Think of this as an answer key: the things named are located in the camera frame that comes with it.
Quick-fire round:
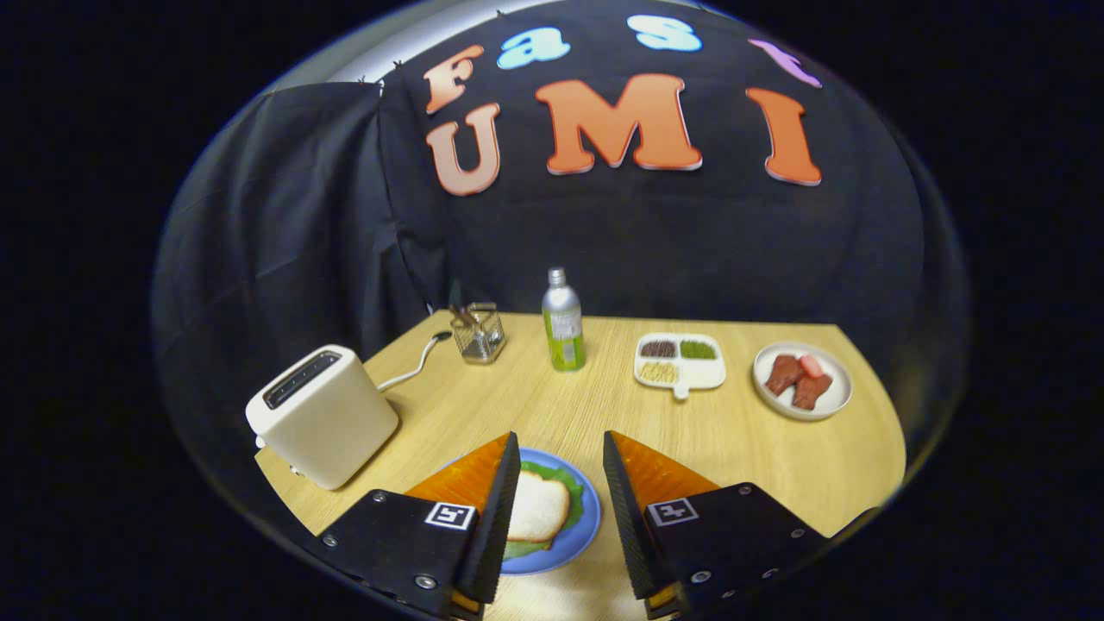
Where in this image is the metal wire basket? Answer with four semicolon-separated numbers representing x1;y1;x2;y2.
450;302;507;365

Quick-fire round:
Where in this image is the green lettuce leaf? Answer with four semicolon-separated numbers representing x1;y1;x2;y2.
505;460;586;560

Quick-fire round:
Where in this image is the black backdrop cloth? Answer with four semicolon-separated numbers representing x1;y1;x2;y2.
151;0;971;484

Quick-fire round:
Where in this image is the large brown meat piece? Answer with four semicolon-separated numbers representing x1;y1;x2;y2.
765;354;807;396

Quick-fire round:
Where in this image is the white round plate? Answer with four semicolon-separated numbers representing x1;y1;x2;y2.
752;342;854;422

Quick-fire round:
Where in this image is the green and silver bottle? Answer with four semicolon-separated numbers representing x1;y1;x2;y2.
542;267;587;373

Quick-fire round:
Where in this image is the white toaster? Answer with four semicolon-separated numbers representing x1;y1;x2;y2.
245;344;400;492

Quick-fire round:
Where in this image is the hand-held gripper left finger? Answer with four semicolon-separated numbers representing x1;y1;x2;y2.
304;431;523;620

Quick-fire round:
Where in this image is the white power cable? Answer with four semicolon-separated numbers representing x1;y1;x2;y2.
377;331;454;393

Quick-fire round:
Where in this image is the small brown meat piece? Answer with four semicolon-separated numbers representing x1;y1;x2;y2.
792;373;833;411

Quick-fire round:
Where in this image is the blue round plate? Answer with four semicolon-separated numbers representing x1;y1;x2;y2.
502;447;602;576

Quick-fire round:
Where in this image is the white divided dish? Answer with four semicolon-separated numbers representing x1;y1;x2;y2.
633;333;727;400

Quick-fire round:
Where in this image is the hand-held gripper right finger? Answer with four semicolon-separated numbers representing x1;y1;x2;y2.
602;430;833;620

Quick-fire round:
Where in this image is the toasted bread slice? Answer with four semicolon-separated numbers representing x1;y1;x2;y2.
507;470;572;544

